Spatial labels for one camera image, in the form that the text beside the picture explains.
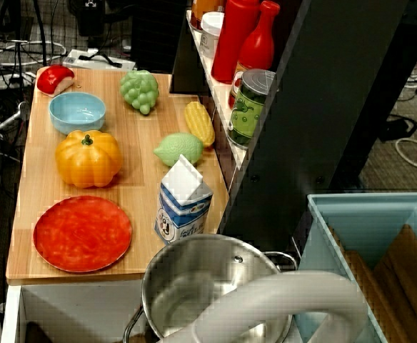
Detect light blue plastic bowl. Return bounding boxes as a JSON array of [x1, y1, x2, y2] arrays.
[[49, 91, 107, 136]]

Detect white power strip box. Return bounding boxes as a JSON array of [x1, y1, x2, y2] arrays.
[[61, 48, 137, 71]]

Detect green toy grape bunch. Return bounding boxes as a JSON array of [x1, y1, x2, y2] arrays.
[[119, 69, 160, 116]]

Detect long white power strip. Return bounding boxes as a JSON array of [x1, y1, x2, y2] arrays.
[[0, 72, 38, 89]]

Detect orange bottle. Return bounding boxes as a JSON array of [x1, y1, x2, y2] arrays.
[[190, 0, 227, 31]]

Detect white lidded jar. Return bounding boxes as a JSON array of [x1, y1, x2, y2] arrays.
[[199, 11, 226, 60]]

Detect silver metal bar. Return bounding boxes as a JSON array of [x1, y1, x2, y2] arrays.
[[0, 101, 28, 132]]

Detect white shelf board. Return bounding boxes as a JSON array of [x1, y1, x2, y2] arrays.
[[186, 9, 248, 170]]

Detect red ketchup bottle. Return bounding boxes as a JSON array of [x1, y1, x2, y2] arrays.
[[211, 0, 261, 85]]

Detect orange toy bell pepper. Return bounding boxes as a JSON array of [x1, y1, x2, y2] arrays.
[[54, 129, 124, 189]]

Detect yellow toy corn cob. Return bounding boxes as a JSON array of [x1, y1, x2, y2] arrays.
[[184, 101, 216, 148]]

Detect green toy lemon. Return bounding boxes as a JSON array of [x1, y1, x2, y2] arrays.
[[153, 132, 205, 167]]

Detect red bottle with label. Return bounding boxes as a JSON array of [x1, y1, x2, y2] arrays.
[[228, 0, 281, 109]]

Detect green peas can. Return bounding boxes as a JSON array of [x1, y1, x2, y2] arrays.
[[227, 69, 277, 150]]

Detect blue white toy milk carton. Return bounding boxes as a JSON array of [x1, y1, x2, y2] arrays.
[[154, 154, 213, 246]]

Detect red orange plate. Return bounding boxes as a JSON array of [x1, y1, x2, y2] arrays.
[[32, 195, 134, 274]]

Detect dark shelf side panel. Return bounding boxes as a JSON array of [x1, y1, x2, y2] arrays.
[[217, 0, 409, 253]]

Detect stainless steel pot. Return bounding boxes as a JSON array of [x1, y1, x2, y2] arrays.
[[122, 234, 298, 343]]

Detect light blue plastic bin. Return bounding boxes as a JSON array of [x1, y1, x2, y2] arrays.
[[295, 192, 417, 343]]

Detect grey curved toy faucet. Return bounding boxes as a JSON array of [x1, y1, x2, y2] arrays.
[[158, 270, 369, 343]]

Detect brown wooden boards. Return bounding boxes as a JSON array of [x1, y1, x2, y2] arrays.
[[328, 223, 417, 343]]

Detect white cable bundle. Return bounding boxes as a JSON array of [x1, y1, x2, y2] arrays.
[[0, 39, 67, 67]]

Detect white looped cable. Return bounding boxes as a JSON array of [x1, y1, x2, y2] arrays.
[[395, 136, 417, 169]]

